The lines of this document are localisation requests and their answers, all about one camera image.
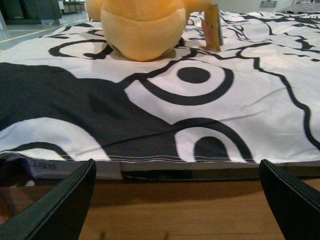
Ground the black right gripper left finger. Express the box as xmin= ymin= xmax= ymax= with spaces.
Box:
xmin=0 ymin=159 xmax=97 ymax=240

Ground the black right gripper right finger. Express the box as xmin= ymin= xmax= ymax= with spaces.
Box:
xmin=259 ymin=159 xmax=320 ymax=240

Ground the orange plush dinosaur toy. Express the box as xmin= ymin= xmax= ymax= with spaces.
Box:
xmin=85 ymin=0 xmax=212 ymax=62

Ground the white care label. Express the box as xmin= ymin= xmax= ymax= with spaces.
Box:
xmin=23 ymin=159 xmax=68 ymax=179

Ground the black and white patterned sheet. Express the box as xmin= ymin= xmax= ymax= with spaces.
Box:
xmin=0 ymin=11 xmax=320 ymax=179

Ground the orange cardboard hang tag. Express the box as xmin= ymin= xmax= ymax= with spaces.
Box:
xmin=201 ymin=4 xmax=223 ymax=52

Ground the dark grey background cabinet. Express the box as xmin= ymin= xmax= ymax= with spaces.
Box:
xmin=0 ymin=0 xmax=62 ymax=25

